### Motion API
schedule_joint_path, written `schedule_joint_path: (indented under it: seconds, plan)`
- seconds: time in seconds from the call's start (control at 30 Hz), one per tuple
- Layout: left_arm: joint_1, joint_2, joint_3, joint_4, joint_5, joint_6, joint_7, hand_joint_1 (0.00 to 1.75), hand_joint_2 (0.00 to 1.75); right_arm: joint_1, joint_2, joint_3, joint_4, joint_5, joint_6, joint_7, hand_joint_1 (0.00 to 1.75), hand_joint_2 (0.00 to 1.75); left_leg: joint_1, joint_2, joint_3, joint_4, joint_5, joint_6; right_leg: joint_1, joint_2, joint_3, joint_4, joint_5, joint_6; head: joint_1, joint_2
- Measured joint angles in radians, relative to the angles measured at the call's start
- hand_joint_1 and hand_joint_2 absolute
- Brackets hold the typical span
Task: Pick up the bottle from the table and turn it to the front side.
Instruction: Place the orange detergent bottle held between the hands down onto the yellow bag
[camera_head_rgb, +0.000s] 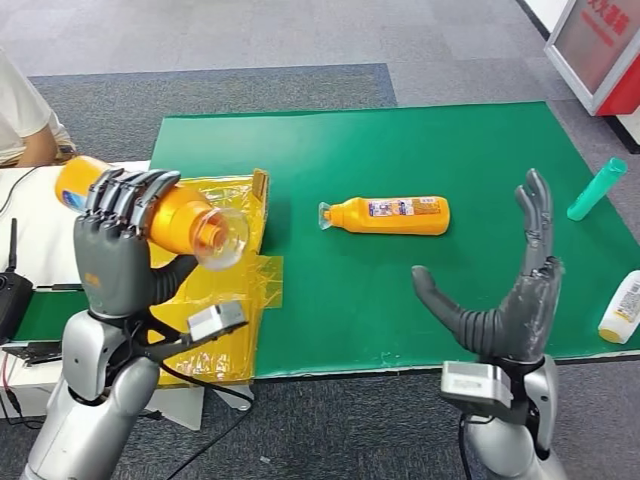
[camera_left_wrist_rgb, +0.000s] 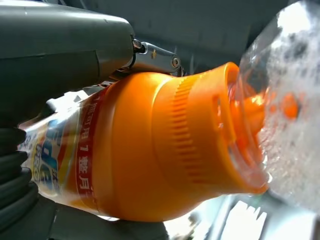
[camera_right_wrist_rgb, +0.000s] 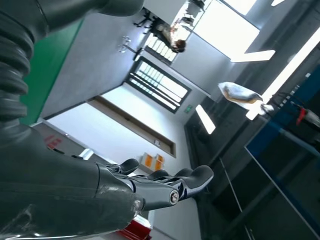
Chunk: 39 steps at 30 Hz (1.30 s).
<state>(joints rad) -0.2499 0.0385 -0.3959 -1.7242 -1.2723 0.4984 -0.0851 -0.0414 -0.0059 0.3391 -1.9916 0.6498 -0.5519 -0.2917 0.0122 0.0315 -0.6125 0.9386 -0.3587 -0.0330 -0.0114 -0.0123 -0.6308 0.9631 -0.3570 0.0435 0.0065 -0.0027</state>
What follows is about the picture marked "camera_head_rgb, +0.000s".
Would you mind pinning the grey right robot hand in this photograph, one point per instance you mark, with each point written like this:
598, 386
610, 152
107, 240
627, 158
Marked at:
525, 318

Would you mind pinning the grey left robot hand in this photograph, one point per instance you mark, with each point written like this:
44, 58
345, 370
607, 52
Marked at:
110, 265

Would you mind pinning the orange bottle with clear cap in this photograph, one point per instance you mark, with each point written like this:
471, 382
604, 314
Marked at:
172, 222
390, 222

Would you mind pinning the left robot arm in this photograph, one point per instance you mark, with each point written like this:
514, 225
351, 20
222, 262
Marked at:
80, 411

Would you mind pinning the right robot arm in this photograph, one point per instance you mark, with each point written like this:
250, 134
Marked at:
543, 404

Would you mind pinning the person's forearm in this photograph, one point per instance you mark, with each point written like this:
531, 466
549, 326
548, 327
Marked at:
38, 149

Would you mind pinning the white bottle with yellow cap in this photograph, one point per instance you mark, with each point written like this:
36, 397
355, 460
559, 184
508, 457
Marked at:
623, 311

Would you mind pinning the teal plastic bottle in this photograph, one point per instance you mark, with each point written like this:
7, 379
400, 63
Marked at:
595, 192

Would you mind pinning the white table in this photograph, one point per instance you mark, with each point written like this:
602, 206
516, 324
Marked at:
35, 225

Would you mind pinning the black radio controller with antenna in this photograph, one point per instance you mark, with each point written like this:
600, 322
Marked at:
12, 298

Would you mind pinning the yellow taped cardboard box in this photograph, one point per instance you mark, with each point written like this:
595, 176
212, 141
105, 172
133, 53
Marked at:
235, 285

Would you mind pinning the green table mat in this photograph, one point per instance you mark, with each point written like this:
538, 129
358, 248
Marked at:
375, 298

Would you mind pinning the person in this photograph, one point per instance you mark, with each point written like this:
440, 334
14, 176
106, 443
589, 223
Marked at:
20, 99

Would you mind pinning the red and white sign stand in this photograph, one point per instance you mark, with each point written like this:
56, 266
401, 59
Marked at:
590, 46

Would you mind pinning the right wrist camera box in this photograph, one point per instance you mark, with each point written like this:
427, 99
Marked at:
475, 387

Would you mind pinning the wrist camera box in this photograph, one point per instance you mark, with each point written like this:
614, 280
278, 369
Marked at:
215, 321
475, 387

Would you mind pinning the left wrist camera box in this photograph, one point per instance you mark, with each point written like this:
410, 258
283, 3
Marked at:
215, 321

